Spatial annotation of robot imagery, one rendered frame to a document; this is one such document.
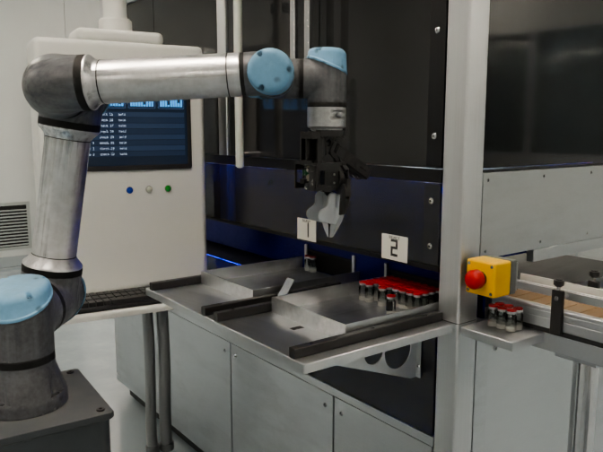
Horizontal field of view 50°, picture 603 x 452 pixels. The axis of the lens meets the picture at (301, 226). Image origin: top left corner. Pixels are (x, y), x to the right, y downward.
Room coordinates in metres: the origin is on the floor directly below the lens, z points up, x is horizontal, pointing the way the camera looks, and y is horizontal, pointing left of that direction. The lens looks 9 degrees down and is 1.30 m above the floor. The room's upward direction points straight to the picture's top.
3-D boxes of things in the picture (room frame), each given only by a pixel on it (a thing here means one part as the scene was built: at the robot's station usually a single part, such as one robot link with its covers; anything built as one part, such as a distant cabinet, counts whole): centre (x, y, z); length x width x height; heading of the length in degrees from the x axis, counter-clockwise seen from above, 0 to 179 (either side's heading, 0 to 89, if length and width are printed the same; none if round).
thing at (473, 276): (1.27, -0.35, 0.99); 0.04 x 0.04 x 0.04; 37
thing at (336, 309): (1.43, -0.15, 0.90); 0.34 x 0.26 x 0.04; 127
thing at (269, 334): (1.52, 0.01, 0.87); 0.70 x 0.48 x 0.02; 37
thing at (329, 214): (1.25, -0.05, 1.13); 0.06 x 0.03 x 0.09; 127
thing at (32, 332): (1.14, 0.52, 0.96); 0.13 x 0.12 x 0.14; 0
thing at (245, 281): (1.70, 0.06, 0.90); 0.34 x 0.26 x 0.04; 127
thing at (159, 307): (1.86, 0.50, 0.79); 0.45 x 0.28 x 0.03; 119
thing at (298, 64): (1.25, 0.05, 1.39); 0.11 x 0.11 x 0.08; 0
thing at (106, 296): (1.81, 0.47, 0.82); 0.40 x 0.14 x 0.02; 119
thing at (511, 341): (1.31, -0.43, 0.87); 0.14 x 0.13 x 0.02; 127
